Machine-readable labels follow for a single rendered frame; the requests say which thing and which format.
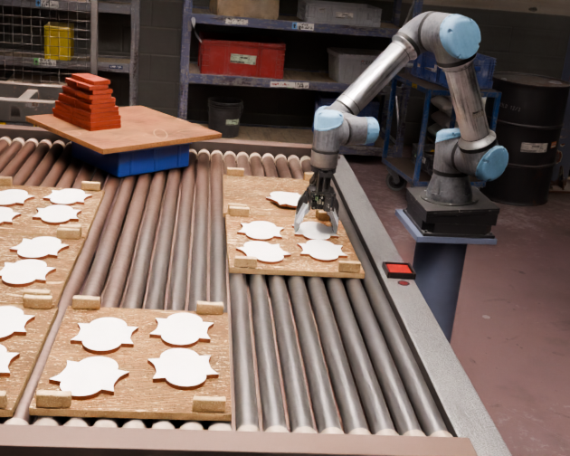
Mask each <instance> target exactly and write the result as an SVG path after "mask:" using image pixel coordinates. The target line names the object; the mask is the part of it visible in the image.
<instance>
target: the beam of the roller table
mask: <svg viewBox="0 0 570 456"><path fill-rule="evenodd" d="M339 156H340V159H338V160H337V166H336V168H337V170H336V173H335V174H332V181H333V183H334V185H335V187H336V189H337V192H338V194H339V196H340V198H341V200H342V202H343V205H344V206H345V208H346V210H347V213H348V216H349V218H350V220H351V222H352V224H353V225H354V228H355V230H356V233H357V235H358V237H359V240H360V242H361V243H362V245H363V247H364V249H365V252H366V255H367V257H368V259H369V260H370V263H371V265H372V267H373V269H374V271H375V275H376V277H377V278H378V280H379V282H380V284H381V287H382V289H383V291H384V293H385V295H386V298H387V300H388V302H389V304H390V306H391V308H392V311H393V313H394V315H395V317H396V319H397V322H398V324H399V326H400V328H401V330H402V331H403V334H404V337H405V339H406V341H407V343H408V346H409V348H410V349H411V351H412V353H413V357H414V359H415V361H416V363H417V365H418V366H419V369H420V371H421V373H422V375H423V378H424V381H425V383H426V384H427V386H428V388H429V390H430V393H431V395H432V398H433V400H434V402H435V404H436V406H437V408H438V410H439V412H440V414H441V417H442V419H443V421H444V423H445V425H446V428H447V430H448V432H449V433H450V434H451V435H452V437H466V438H470V441H471V443H472V445H473V447H474V449H475V451H476V452H477V454H478V456H512V455H511V453H510V451H509V449H508V447H507V445H506V443H505V442H504V441H503V439H502V437H501V435H500V433H499V431H498V429H497V427H496V425H495V424H494V422H493V421H492V419H491V418H490V416H489V413H488V411H487V410H486V408H485V406H484V404H483V403H482V401H481V400H480V397H479V396H478V394H477V392H476V390H475V388H474V387H473V385H472V383H471V381H470V379H469V378H468V376H467V374H466V373H465V371H464V369H463V367H462V365H461V363H460V361H459V359H458V358H457V357H456V355H455V353H454V351H453V350H452V348H451V345H450V344H449V342H448V340H447V338H446V336H444V334H443V332H442V329H441V328H440V326H439V324H438V322H437V321H436V319H435V317H434V315H433V314H432V312H431V310H430V308H429V306H428V305H427V303H426V301H425V299H424V298H423V295H422V293H421V292H420V291H419V289H418V287H417V285H416V283H415V282H414V280H407V279H390V278H389V279H388V278H387V277H386V275H385V272H384V270H383V268H382V263H383V261H391V262H403V260H402V258H401V256H400V254H399V253H398V251H397V250H396V248H395V246H394V244H393V242H392V240H391V239H390V237H389V235H388V233H387V231H386V230H385V228H384V226H383V224H382V223H381V221H380V219H379V217H378V216H377V214H376V212H375V209H374V208H373V206H372V205H371V203H370V202H369V200H368V198H367V196H366V194H365V192H364V190H363V188H362V186H361V185H360V184H359V182H358V180H357V179H356V176H355V174H354V172H353V171H352V169H351V167H350V165H349V164H348V162H347V160H346V158H345V157H344V156H341V155H339ZM399 280H404V281H407V282H409V283H410V285H408V286H403V285H400V284H398V283H397V281H399Z"/></svg>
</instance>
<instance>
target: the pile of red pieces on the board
mask: <svg viewBox="0 0 570 456"><path fill-rule="evenodd" d="M65 82H67V85H65V86H62V90H63V93H59V97H58V100H56V101H55V108H52V112H53V116H54V117H56V118H58V119H62V120H64V121H67V122H69V123H71V124H73V125H76V126H78V127H80V128H84V129H87V130H88V131H97V130H105V129H113V128H121V115H119V107H118V106H115V102H116V98H113V97H111V94H110V93H113V89H110V88H109V85H107V84H110V80H107V79H104V78H101V77H99V76H96V75H93V74H90V73H77V74H72V75H71V78H65Z"/></svg>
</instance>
